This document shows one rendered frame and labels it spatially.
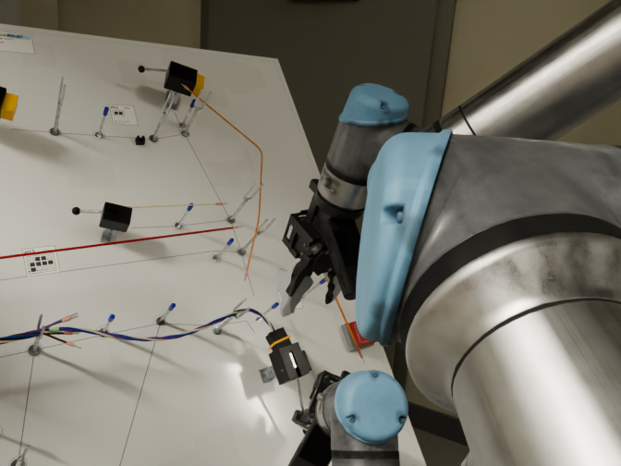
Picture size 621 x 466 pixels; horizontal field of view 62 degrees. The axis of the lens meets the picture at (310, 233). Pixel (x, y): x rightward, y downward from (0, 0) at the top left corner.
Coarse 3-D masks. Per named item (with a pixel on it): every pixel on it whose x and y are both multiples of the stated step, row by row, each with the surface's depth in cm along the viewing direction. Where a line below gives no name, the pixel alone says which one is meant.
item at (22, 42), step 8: (0, 32) 99; (8, 32) 100; (16, 32) 101; (0, 40) 98; (8, 40) 99; (16, 40) 100; (24, 40) 101; (32, 40) 102; (0, 48) 97; (8, 48) 98; (16, 48) 99; (24, 48) 100; (32, 48) 101
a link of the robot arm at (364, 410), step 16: (336, 384) 62; (352, 384) 55; (368, 384) 55; (384, 384) 55; (336, 400) 57; (352, 400) 54; (368, 400) 54; (384, 400) 55; (400, 400) 55; (336, 416) 57; (352, 416) 54; (368, 416) 54; (384, 416) 54; (400, 416) 54; (336, 432) 57; (352, 432) 54; (368, 432) 53; (384, 432) 53; (336, 448) 56; (352, 448) 55; (368, 448) 54; (384, 448) 55
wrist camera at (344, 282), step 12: (324, 228) 71; (336, 228) 70; (348, 228) 71; (324, 240) 72; (336, 240) 70; (348, 240) 71; (336, 252) 70; (348, 252) 70; (336, 264) 70; (348, 264) 69; (348, 276) 69; (348, 288) 69
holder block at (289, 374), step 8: (296, 344) 89; (272, 352) 89; (280, 352) 87; (288, 352) 88; (296, 352) 89; (272, 360) 90; (280, 360) 87; (288, 360) 87; (296, 360) 88; (304, 360) 89; (280, 368) 88; (288, 368) 87; (296, 368) 88; (304, 368) 88; (280, 376) 88; (288, 376) 86; (296, 376) 87; (280, 384) 89
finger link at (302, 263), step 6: (306, 258) 73; (312, 258) 73; (300, 264) 73; (306, 264) 72; (294, 270) 74; (300, 270) 73; (306, 270) 73; (294, 276) 74; (300, 276) 73; (294, 282) 74; (300, 282) 74; (288, 288) 76; (294, 288) 74; (288, 294) 76
